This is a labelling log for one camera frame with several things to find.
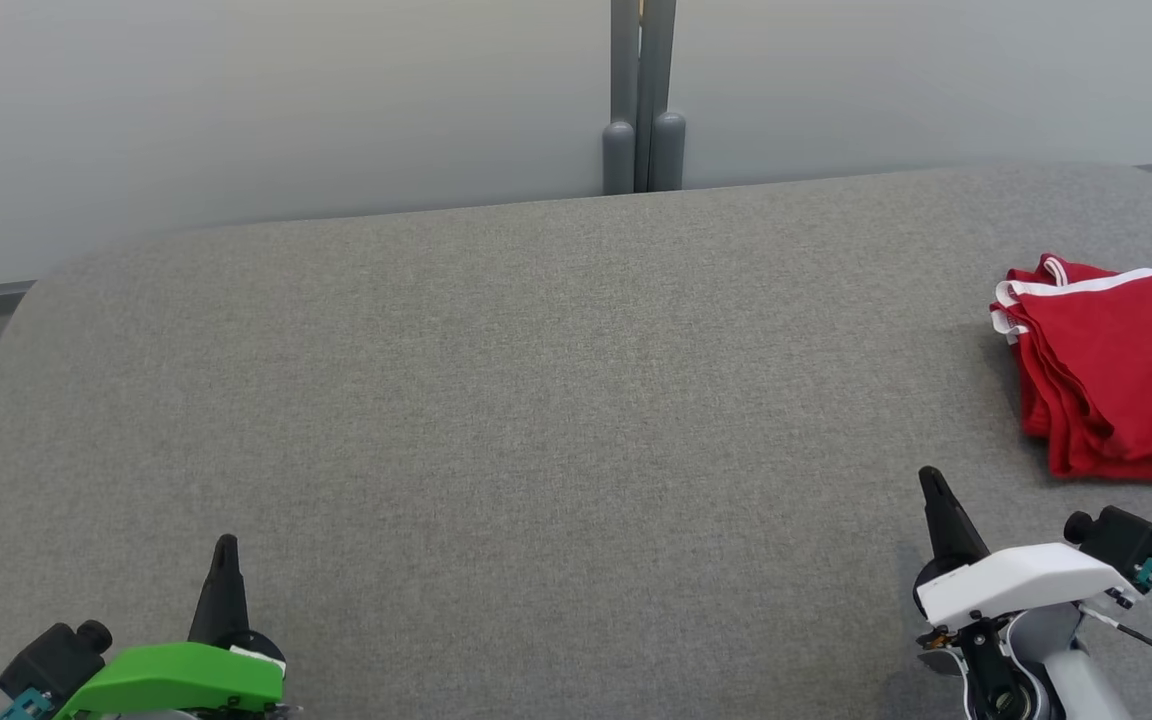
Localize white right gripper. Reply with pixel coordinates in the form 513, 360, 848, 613
913, 466, 1139, 631

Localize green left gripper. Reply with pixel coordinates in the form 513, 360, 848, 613
54, 534, 289, 720

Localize red Bulls 23 jersey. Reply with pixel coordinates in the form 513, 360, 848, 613
989, 254, 1152, 488

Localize red shorts with white stripes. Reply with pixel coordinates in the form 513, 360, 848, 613
996, 265, 1152, 461

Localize left camera cable teal plug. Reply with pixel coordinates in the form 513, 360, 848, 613
0, 688, 53, 720

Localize grey partition post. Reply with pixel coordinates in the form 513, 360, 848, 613
636, 0, 687, 193
602, 0, 642, 196

